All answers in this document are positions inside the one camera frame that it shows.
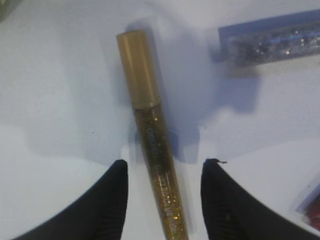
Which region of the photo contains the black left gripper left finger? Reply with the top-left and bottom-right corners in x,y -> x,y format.
17,159 -> 128,240

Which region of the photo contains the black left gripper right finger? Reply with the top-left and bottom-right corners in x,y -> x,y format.
200,158 -> 319,240

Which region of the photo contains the silver glitter pen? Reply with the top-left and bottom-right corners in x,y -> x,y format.
218,9 -> 320,68

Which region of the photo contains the gold glitter pen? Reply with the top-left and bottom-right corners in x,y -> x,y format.
116,30 -> 189,240

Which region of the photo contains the red marker pen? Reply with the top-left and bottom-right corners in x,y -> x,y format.
295,184 -> 320,231

